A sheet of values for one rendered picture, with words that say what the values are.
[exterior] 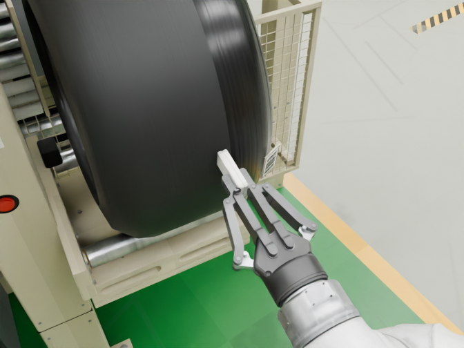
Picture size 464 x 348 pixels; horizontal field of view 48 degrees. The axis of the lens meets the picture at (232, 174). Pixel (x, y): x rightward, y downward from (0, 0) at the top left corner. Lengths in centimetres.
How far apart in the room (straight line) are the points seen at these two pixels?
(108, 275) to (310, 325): 54
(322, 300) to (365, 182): 180
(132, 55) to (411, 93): 237
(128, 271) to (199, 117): 44
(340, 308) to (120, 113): 37
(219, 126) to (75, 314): 71
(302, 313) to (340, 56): 258
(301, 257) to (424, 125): 217
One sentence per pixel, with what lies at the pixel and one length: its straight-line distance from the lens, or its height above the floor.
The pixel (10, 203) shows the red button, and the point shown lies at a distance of 97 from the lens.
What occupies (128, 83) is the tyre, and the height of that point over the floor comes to 134.
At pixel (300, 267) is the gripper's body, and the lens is 65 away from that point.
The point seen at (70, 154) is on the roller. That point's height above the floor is 92.
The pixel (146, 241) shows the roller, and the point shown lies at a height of 91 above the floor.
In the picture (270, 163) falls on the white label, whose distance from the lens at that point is 87.
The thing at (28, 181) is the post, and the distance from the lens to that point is 95.
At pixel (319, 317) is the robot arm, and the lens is 63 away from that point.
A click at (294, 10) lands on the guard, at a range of 152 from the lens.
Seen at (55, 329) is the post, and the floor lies 60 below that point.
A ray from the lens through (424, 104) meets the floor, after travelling 290.
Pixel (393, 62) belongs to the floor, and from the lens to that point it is 315.
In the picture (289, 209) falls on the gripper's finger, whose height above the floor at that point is 120.
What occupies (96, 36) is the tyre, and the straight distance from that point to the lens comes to 71.
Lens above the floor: 176
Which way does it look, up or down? 48 degrees down
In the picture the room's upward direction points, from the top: straight up
